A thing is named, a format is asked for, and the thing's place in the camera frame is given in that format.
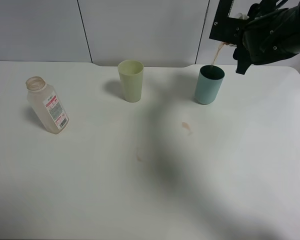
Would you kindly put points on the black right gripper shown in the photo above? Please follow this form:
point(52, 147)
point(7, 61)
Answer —
point(273, 36)

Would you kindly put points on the glass cup with blue sleeve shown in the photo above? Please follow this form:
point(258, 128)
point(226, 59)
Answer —
point(240, 16)

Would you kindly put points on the translucent plastic drink bottle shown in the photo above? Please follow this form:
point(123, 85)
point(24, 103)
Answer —
point(46, 104)

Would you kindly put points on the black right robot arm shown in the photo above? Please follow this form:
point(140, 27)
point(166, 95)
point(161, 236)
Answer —
point(271, 34)

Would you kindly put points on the teal plastic cup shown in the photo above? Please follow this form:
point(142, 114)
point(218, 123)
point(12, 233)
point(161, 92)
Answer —
point(208, 84)

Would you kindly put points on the pale green plastic cup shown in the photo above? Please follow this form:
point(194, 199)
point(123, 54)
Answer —
point(131, 77)

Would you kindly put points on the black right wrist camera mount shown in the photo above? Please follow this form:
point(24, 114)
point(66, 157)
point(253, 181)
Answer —
point(224, 28)

